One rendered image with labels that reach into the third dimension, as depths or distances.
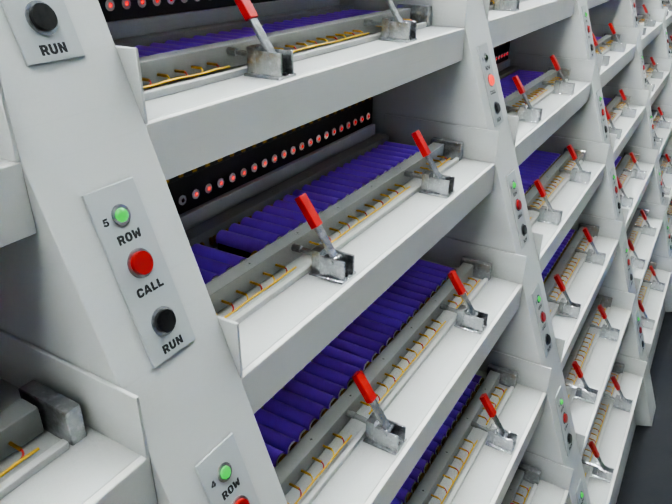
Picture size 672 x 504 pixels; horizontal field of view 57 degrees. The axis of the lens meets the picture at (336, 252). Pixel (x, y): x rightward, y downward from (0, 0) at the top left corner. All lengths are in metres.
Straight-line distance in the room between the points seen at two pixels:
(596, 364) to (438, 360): 0.78
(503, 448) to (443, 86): 0.55
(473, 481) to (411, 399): 0.22
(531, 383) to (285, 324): 0.65
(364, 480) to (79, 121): 0.44
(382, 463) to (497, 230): 0.47
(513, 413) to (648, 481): 0.80
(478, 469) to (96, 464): 0.64
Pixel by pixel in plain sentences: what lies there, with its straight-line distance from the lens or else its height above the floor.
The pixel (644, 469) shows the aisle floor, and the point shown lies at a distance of 1.86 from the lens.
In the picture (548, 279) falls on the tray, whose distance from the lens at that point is 1.43.
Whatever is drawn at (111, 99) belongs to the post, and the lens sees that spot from 0.44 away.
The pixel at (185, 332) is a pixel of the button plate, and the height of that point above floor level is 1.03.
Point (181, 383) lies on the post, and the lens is 0.46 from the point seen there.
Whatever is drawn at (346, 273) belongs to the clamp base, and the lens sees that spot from 0.62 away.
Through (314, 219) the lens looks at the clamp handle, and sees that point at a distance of 0.61.
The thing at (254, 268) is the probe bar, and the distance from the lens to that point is 0.60.
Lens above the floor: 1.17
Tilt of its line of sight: 16 degrees down
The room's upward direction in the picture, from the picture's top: 17 degrees counter-clockwise
